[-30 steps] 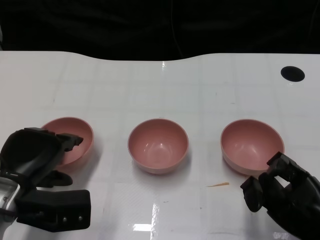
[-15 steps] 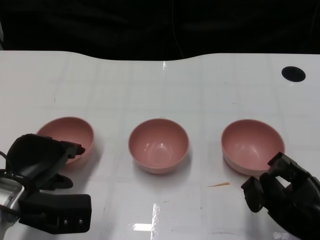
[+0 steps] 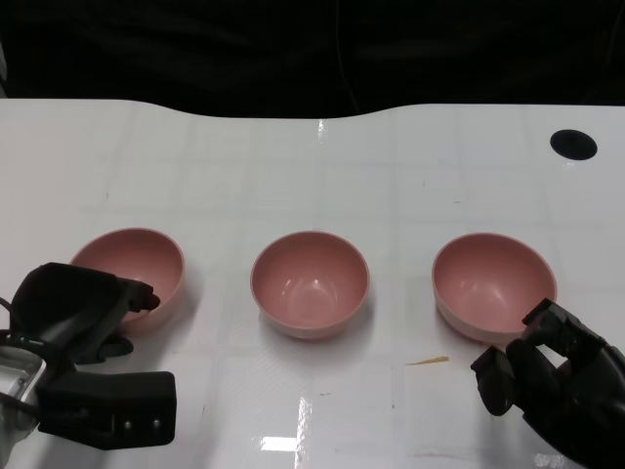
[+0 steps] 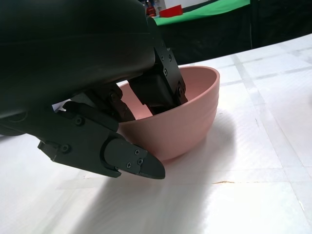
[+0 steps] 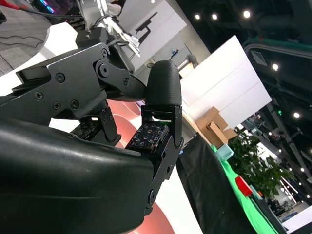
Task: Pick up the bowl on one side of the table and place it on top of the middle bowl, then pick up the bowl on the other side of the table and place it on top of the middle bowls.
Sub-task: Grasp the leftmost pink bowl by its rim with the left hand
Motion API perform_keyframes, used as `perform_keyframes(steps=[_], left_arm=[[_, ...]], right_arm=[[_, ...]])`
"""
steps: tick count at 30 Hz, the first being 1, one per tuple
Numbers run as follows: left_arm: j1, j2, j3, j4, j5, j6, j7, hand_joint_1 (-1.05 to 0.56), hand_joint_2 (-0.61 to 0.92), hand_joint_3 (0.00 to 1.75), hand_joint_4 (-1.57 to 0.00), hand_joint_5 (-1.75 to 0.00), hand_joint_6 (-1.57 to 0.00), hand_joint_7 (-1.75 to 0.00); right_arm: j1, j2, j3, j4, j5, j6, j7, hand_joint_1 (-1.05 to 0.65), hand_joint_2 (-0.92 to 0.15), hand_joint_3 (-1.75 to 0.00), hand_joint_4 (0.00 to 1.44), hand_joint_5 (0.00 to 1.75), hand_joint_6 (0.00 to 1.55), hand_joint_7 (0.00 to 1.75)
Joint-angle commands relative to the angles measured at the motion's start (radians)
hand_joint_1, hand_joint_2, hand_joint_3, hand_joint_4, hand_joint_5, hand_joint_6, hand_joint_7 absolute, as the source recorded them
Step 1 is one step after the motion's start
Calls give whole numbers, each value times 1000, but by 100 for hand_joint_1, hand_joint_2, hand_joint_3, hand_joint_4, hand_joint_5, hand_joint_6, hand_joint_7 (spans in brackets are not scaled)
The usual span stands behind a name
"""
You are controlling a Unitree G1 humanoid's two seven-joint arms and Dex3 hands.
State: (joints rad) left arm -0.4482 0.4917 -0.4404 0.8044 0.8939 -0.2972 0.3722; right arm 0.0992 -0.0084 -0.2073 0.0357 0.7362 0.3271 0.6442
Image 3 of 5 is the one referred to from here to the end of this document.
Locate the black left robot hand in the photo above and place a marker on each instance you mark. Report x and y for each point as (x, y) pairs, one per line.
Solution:
(68, 303)

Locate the black cloth drape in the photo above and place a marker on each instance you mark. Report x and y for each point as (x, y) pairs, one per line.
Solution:
(244, 54)

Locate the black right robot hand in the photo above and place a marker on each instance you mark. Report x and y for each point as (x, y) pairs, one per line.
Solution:
(576, 391)

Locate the black round table grommet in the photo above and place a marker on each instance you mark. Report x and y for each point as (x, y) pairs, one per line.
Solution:
(573, 144)

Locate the thin orange wood splinter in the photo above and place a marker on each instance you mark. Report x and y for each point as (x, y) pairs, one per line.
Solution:
(429, 361)

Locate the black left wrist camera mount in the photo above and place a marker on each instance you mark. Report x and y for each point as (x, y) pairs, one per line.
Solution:
(122, 400)

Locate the pink plastic bowl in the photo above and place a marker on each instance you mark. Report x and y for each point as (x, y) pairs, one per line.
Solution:
(488, 283)
(137, 259)
(310, 288)

